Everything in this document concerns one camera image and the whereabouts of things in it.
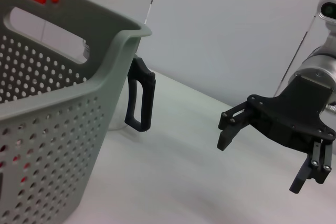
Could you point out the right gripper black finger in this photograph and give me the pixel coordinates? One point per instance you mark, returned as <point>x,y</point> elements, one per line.
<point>229,127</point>
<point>312,169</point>

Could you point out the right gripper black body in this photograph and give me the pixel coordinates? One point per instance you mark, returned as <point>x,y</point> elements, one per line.
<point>288,119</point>

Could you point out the grey perforated plastic storage bin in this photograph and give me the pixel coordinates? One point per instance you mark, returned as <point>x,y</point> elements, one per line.
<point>52,103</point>

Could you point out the glass teapot with black lid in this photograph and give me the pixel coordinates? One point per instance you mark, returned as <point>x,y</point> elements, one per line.
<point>141,95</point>

